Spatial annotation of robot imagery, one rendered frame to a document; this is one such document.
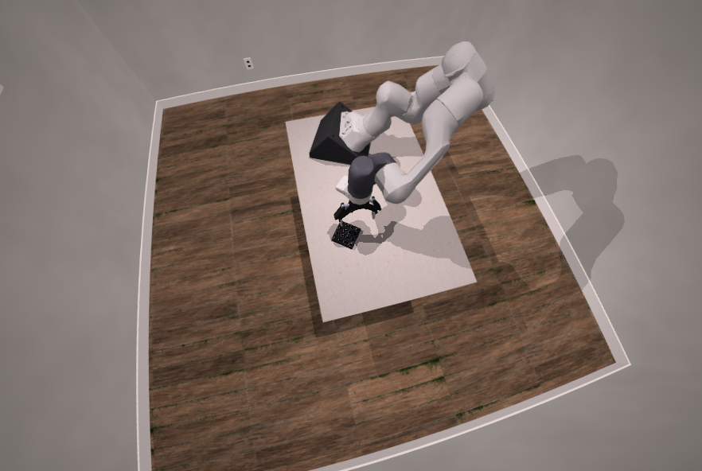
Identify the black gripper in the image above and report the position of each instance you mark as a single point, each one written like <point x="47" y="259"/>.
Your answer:
<point x="346" y="209"/>

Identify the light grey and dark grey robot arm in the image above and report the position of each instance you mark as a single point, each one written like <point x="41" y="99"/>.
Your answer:
<point x="455" y="99"/>

